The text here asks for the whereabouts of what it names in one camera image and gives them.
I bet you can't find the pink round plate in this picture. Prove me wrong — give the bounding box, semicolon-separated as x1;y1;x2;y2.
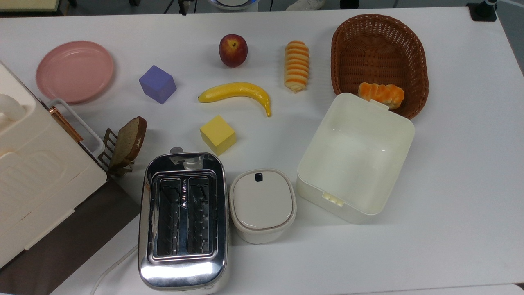
35;40;115;104

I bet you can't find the purple cube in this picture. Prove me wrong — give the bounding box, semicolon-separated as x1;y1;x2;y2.
139;65;177;104

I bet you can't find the tan wooden board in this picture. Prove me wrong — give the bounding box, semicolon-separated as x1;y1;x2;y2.
0;0;60;12

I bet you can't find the orange glazed twisted bread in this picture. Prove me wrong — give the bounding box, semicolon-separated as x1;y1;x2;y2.
358;82;405;110

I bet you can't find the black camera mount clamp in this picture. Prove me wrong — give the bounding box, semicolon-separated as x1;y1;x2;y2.
467;0;498;22

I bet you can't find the copper bread box handle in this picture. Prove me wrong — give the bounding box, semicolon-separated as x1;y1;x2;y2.
49;106;84;143

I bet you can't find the brown wicker basket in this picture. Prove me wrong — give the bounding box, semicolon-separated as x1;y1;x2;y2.
330;14;429;120

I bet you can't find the dark brown cabinet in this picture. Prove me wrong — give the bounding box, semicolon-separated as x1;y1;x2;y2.
0;178;142;295

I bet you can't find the small white lidded container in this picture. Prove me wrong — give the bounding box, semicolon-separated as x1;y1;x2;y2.
229;168;297;245

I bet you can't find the silver two-slot toaster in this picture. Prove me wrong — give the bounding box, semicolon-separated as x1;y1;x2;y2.
138;147;230;293

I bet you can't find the red apple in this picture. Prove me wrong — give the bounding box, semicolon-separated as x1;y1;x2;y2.
219;34;248;68

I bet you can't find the open cream plastic box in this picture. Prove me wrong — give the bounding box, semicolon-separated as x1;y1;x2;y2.
296;93;416;225

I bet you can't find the yellow cube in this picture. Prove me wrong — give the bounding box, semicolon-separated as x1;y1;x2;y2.
200;115;237;156

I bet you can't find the white toaster power cable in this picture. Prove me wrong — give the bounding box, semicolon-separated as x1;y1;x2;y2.
89;245;140;295

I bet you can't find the white wire drawer handle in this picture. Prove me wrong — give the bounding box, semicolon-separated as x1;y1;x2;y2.
47;98;106;158

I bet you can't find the orange striped bread roll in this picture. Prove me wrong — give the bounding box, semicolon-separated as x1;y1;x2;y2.
284;40;310;93

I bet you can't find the yellow banana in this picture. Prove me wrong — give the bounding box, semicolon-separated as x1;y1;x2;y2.
198;82;272;118

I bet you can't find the brown bread slice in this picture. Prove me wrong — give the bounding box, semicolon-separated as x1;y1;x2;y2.
110;116;147;168

